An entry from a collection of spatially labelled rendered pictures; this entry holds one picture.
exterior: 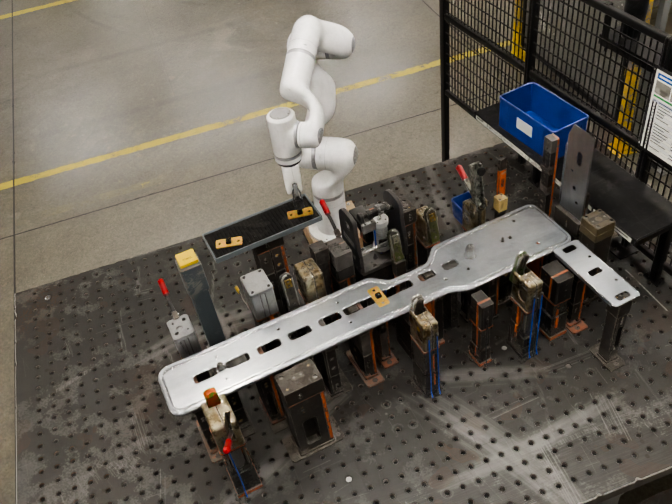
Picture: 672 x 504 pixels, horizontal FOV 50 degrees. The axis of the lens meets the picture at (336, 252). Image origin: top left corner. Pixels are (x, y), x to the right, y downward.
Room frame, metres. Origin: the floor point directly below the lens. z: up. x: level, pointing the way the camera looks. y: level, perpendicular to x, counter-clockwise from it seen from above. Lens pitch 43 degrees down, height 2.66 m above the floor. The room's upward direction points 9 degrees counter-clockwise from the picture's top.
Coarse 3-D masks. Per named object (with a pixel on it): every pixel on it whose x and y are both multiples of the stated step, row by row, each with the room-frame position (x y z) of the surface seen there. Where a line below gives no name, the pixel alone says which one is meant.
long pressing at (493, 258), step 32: (512, 224) 1.75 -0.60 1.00; (544, 224) 1.73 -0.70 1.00; (448, 256) 1.65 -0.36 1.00; (480, 256) 1.63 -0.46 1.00; (512, 256) 1.60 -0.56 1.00; (352, 288) 1.57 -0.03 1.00; (384, 288) 1.55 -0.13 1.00; (416, 288) 1.53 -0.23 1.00; (448, 288) 1.51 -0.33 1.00; (288, 320) 1.48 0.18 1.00; (352, 320) 1.44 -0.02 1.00; (384, 320) 1.43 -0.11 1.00; (224, 352) 1.40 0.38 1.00; (256, 352) 1.38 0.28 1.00; (288, 352) 1.36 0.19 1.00; (320, 352) 1.35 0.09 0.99; (160, 384) 1.32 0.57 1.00; (192, 384) 1.30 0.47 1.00; (224, 384) 1.28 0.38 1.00
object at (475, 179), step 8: (472, 168) 1.82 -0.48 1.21; (480, 168) 1.80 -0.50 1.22; (472, 176) 1.82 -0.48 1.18; (480, 176) 1.82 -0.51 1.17; (472, 184) 1.82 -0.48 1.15; (480, 184) 1.82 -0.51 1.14; (472, 192) 1.82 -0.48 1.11; (480, 192) 1.82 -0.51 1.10; (472, 200) 1.81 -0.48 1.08; (480, 200) 1.82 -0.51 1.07
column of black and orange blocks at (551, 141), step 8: (544, 136) 1.95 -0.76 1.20; (552, 136) 1.94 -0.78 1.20; (544, 144) 1.94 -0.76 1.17; (552, 144) 1.91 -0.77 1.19; (544, 152) 1.94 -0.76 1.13; (552, 152) 1.91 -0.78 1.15; (544, 160) 1.94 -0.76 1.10; (552, 160) 1.91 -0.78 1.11; (544, 168) 1.93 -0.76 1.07; (552, 168) 1.91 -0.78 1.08; (544, 176) 1.93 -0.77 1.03; (552, 176) 1.92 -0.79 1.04; (544, 184) 1.92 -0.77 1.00; (552, 184) 1.92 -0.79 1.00; (544, 192) 1.93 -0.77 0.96; (552, 192) 1.92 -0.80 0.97; (544, 200) 1.91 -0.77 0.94; (552, 200) 1.92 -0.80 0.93; (544, 208) 1.91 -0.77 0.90
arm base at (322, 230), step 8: (336, 200) 2.07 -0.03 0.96; (344, 200) 2.11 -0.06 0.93; (320, 208) 2.08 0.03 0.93; (336, 208) 2.07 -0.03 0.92; (336, 216) 2.07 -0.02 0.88; (312, 224) 2.15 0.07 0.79; (320, 224) 2.09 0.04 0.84; (328, 224) 2.07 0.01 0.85; (336, 224) 2.07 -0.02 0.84; (312, 232) 2.10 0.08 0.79; (320, 232) 2.10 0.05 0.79; (328, 232) 2.07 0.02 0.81; (328, 240) 2.05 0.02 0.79
